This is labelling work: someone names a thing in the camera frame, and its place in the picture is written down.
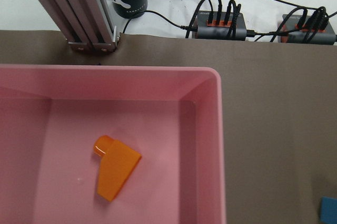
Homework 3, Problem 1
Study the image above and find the grey usb hub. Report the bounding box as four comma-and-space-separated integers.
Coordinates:
270, 6, 336, 45
185, 0, 256, 41

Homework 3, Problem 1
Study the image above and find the small blue block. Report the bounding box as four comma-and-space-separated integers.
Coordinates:
320, 197, 337, 224

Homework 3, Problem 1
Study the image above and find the aluminium frame post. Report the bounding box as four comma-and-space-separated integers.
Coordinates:
38, 0, 118, 53

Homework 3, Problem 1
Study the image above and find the orange block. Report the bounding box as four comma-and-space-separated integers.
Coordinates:
93, 135, 142, 201

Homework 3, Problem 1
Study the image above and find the pink plastic box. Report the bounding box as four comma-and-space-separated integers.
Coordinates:
1, 65, 226, 223

